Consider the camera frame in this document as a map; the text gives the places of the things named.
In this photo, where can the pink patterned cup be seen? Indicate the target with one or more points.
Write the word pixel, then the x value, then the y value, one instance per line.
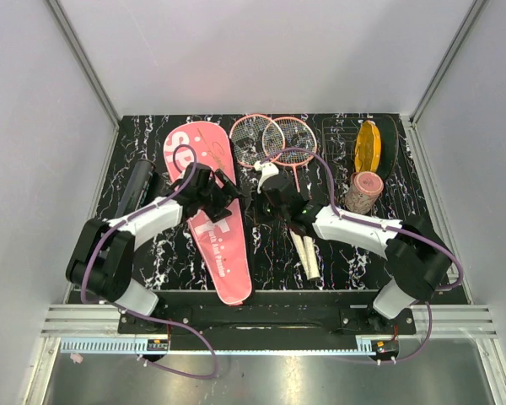
pixel 365 188

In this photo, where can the pink racket bag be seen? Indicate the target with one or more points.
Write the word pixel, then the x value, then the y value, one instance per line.
pixel 222 244

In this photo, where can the pink badminton racket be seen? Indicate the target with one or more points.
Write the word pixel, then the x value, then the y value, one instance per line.
pixel 255 138
pixel 291 132

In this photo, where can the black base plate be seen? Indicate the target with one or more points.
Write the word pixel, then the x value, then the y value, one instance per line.
pixel 285 320

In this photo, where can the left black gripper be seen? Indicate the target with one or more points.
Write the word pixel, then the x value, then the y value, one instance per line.
pixel 226 195

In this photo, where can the left pink badminton racket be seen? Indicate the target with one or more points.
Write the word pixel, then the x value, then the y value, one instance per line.
pixel 255 138

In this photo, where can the right pink badminton racket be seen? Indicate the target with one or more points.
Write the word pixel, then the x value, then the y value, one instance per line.
pixel 291 132

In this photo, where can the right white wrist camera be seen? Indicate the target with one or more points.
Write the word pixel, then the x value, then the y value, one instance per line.
pixel 267 170

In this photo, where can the black shuttlecock tube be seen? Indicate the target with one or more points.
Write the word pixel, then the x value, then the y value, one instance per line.
pixel 139 188

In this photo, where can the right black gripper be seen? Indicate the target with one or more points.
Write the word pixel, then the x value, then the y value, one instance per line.
pixel 257 203

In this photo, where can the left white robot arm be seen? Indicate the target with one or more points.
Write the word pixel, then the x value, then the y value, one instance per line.
pixel 102 259

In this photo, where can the black wire basket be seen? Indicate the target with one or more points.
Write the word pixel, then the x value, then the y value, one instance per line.
pixel 402 195

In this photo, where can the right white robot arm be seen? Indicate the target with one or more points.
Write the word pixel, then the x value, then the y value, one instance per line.
pixel 417 258

